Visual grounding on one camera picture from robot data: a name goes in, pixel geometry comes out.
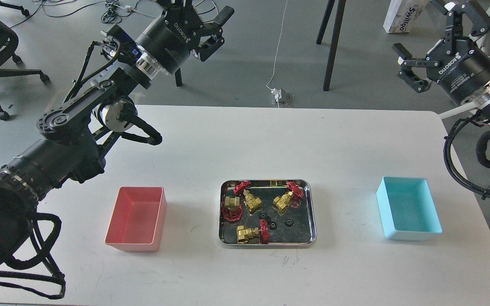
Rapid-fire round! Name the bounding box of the brass valve top right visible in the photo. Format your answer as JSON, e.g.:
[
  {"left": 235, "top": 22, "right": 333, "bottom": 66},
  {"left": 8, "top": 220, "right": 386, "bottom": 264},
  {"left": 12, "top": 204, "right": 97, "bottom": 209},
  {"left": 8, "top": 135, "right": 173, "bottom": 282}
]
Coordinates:
[{"left": 272, "top": 181, "right": 305, "bottom": 215}]

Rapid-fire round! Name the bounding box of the black table leg right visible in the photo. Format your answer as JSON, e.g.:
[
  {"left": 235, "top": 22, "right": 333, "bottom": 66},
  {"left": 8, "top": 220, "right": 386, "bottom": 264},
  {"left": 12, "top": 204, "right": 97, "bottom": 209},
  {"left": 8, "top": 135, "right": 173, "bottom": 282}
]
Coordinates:
[{"left": 316, "top": 0, "right": 346, "bottom": 92}]

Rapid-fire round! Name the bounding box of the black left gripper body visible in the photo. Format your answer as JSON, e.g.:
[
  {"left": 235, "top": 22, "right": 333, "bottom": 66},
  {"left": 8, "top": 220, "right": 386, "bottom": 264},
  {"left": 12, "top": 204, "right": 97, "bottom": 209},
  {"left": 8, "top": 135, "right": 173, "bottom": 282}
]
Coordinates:
[{"left": 136, "top": 11, "right": 208, "bottom": 74}]

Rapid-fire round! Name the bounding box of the brass valve bottom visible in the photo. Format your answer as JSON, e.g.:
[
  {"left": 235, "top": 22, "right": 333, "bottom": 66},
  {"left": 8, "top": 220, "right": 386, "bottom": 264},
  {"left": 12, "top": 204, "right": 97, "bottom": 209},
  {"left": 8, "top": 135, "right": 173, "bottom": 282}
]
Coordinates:
[{"left": 236, "top": 219, "right": 270, "bottom": 244}]

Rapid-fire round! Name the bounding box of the white cable on floor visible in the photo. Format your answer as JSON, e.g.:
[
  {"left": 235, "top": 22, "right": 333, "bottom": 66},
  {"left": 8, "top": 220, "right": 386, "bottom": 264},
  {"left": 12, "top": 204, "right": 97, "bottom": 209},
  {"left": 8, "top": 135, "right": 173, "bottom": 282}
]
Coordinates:
[{"left": 265, "top": 0, "right": 289, "bottom": 91}]

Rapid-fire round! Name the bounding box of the white power adapter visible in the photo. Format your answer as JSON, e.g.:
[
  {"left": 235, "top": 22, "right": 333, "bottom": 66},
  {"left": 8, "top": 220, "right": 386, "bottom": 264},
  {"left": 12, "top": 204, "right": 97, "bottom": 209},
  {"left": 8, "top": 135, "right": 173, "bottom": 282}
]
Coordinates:
[{"left": 270, "top": 88, "right": 292, "bottom": 107}]

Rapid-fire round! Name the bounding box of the black cable bundle floor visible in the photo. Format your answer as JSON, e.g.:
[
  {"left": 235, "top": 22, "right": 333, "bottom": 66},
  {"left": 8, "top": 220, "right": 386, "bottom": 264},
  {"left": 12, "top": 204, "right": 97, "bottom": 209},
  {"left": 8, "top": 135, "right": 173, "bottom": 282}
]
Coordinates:
[{"left": 37, "top": 0, "right": 165, "bottom": 24}]

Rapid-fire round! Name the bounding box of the pink plastic box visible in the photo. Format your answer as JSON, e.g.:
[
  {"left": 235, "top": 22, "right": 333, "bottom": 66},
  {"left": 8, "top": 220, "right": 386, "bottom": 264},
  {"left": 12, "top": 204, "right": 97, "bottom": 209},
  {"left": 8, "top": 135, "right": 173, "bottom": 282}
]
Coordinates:
[{"left": 105, "top": 187, "right": 167, "bottom": 252}]

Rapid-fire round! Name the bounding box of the white cardboard box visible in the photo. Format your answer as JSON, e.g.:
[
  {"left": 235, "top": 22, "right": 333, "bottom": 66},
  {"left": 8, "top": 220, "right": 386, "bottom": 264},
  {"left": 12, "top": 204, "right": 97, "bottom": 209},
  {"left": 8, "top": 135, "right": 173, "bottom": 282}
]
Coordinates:
[{"left": 383, "top": 0, "right": 428, "bottom": 34}]

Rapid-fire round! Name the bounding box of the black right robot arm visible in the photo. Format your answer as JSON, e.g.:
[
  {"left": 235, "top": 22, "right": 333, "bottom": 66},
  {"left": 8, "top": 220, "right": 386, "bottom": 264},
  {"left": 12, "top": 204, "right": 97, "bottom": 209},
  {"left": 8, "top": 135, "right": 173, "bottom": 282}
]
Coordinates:
[{"left": 393, "top": 0, "right": 490, "bottom": 198}]

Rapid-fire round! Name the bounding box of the light blue plastic box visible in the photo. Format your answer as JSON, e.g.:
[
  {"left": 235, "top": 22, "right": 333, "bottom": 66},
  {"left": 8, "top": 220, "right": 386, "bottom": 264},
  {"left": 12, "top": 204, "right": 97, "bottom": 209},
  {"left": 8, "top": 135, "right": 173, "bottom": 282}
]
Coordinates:
[{"left": 376, "top": 176, "right": 443, "bottom": 241}]

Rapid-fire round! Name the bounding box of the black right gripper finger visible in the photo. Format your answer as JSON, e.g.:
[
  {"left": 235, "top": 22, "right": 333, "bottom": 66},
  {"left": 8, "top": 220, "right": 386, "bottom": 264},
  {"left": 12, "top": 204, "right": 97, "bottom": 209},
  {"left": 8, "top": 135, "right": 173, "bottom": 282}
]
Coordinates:
[
  {"left": 392, "top": 43, "right": 441, "bottom": 93},
  {"left": 442, "top": 0, "right": 490, "bottom": 43}
]

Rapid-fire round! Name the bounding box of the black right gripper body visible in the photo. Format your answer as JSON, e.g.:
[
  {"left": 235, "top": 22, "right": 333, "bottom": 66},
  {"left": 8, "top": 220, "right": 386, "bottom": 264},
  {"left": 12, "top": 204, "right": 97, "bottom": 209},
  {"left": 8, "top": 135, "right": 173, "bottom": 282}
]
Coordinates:
[{"left": 424, "top": 38, "right": 490, "bottom": 106}]

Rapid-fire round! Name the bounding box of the brass valve top left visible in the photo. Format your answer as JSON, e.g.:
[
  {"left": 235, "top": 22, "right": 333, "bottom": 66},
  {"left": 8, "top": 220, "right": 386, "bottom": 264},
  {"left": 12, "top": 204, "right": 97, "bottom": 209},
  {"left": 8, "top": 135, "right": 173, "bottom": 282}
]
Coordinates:
[{"left": 234, "top": 180, "right": 264, "bottom": 215}]

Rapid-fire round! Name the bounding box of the brass valve red handle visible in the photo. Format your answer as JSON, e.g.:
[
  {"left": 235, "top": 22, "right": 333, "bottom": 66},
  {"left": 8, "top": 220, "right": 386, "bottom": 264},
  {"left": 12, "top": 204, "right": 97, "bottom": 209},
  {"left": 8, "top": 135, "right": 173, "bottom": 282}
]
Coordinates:
[{"left": 222, "top": 195, "right": 243, "bottom": 221}]

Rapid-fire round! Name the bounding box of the silver metal tray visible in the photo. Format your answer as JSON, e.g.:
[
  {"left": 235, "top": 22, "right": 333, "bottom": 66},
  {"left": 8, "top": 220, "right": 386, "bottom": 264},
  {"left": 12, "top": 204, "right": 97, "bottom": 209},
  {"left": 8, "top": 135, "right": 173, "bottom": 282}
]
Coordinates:
[{"left": 218, "top": 179, "right": 317, "bottom": 248}]

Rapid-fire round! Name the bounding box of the black table leg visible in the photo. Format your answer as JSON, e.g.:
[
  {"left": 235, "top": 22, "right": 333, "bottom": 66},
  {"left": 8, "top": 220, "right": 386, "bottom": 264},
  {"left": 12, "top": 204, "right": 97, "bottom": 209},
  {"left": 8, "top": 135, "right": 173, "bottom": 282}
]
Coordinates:
[
  {"left": 316, "top": 0, "right": 346, "bottom": 92},
  {"left": 174, "top": 68, "right": 183, "bottom": 87}
]

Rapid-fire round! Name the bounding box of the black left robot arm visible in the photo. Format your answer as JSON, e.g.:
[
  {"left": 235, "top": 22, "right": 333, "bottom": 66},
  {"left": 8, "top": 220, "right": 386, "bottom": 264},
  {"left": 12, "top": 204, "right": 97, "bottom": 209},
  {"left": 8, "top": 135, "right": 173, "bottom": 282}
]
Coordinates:
[{"left": 0, "top": 0, "right": 234, "bottom": 300}]

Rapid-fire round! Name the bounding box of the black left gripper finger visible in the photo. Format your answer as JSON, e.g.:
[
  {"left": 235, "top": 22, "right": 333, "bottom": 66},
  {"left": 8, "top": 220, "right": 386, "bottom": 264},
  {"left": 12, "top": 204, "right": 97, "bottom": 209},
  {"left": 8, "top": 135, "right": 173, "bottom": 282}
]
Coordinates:
[
  {"left": 193, "top": 35, "right": 225, "bottom": 62},
  {"left": 194, "top": 6, "right": 235, "bottom": 37}
]

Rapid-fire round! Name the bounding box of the black table leg left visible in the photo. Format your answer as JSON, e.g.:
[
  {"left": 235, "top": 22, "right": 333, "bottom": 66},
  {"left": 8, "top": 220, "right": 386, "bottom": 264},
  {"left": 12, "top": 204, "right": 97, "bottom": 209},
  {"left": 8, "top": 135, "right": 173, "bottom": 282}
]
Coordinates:
[{"left": 174, "top": 68, "right": 183, "bottom": 87}]

